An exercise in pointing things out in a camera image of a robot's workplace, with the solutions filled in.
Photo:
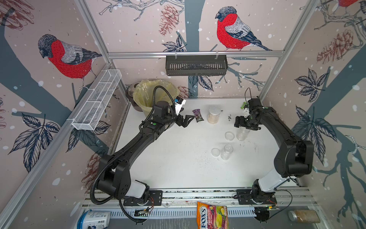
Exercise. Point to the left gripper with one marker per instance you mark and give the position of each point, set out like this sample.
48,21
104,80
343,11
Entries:
185,122

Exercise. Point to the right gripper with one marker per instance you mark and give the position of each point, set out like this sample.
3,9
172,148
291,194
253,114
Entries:
239,120

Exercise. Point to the clear jar lid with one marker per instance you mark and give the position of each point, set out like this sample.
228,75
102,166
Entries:
215,152
229,136

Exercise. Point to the wide jar patterned lid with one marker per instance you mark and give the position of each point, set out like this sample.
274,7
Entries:
214,114

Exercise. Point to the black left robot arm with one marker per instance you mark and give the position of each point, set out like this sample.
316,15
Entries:
113,179

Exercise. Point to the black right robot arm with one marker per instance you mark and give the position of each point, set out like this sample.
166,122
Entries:
294,157

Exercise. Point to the purple candy packet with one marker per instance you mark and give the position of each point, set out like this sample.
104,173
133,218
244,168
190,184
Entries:
198,116

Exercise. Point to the bin with yellow bag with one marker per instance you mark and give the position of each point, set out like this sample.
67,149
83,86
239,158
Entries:
143,94

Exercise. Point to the black hanging basket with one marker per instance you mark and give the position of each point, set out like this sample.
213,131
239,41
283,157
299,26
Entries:
196,65

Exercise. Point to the grey metal bowl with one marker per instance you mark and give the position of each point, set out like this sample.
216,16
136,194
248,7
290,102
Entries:
129,94

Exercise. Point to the Fox's candy bag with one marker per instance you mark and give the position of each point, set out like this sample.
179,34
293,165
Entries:
212,216

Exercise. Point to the grain-filled jar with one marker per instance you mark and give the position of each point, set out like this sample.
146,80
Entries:
304,216

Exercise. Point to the white blue-lid container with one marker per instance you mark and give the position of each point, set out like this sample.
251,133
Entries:
94,220

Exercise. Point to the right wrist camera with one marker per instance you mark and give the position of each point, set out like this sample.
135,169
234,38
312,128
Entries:
254,103

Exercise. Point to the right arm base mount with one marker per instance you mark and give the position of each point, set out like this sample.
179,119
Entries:
256,197

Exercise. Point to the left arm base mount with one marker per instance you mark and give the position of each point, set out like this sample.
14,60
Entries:
149,198

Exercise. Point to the white wire shelf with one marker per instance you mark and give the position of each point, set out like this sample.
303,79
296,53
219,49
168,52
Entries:
92,110

